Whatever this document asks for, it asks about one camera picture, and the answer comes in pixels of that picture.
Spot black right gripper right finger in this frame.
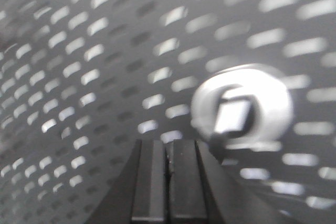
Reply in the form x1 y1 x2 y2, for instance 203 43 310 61
169 140 297 223

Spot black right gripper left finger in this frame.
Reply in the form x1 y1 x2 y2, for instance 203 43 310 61
88 140 167 223

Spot black perforated pegboard panel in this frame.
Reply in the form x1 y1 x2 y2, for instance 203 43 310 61
1 0 335 223

